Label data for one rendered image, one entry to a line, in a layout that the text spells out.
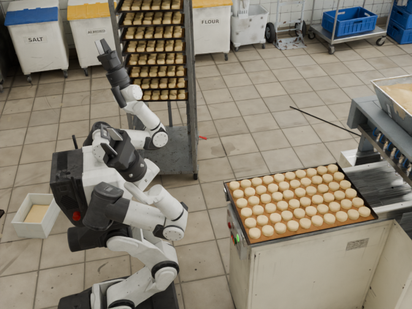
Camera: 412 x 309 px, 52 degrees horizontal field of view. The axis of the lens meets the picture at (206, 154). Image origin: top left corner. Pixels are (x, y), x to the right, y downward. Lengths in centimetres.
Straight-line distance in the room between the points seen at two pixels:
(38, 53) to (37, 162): 159
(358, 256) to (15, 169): 288
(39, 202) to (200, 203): 122
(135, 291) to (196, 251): 76
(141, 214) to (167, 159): 191
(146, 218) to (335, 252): 97
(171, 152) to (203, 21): 202
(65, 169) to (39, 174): 209
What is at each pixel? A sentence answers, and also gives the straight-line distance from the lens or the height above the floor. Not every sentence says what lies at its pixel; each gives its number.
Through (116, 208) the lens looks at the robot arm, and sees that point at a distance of 155.
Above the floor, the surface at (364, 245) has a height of 69.
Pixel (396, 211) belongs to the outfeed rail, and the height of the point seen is 88.
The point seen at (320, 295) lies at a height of 35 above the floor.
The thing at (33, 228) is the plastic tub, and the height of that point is 10.
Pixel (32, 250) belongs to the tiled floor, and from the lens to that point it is 321.
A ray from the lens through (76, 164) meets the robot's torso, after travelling 174.
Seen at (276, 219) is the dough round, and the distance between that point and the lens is 187.
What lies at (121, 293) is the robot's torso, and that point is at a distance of 235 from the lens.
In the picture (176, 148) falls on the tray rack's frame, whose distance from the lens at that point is 355.
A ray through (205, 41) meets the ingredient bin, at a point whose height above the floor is 28.
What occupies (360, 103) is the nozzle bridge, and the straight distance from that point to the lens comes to 223.
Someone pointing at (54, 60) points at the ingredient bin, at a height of 24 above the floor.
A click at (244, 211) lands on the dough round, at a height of 92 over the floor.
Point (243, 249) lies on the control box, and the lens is 194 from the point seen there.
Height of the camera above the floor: 227
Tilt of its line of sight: 38 degrees down
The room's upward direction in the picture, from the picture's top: 2 degrees counter-clockwise
